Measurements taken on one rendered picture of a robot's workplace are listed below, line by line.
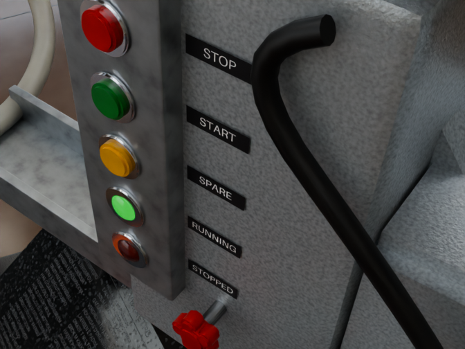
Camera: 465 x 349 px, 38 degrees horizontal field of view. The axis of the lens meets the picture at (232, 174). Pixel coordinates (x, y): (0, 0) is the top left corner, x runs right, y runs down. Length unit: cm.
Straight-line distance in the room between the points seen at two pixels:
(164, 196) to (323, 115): 15
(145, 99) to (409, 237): 17
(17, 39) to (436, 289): 266
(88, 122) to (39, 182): 41
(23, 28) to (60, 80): 39
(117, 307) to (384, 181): 75
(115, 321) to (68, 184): 29
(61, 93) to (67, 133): 177
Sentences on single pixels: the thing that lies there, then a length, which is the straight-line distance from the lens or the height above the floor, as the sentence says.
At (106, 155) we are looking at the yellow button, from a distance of 46.
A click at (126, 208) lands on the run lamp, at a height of 131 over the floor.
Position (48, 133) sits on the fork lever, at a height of 105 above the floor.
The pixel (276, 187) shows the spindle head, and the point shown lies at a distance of 40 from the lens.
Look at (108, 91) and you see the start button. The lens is 41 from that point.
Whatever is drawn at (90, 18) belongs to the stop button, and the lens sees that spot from 39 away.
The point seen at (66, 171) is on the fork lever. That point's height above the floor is 105.
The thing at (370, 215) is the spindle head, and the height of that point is 139.
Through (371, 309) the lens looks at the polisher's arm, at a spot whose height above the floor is 131.
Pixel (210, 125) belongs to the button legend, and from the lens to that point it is 40.
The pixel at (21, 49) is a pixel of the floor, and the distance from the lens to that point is 290.
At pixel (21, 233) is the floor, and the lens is 220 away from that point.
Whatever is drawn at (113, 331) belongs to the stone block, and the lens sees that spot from 107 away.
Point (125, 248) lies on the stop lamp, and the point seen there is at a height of 126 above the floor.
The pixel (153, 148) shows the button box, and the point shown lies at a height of 138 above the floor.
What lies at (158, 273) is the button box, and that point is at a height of 124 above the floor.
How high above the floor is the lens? 168
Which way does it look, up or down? 47 degrees down
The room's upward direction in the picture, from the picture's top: 3 degrees clockwise
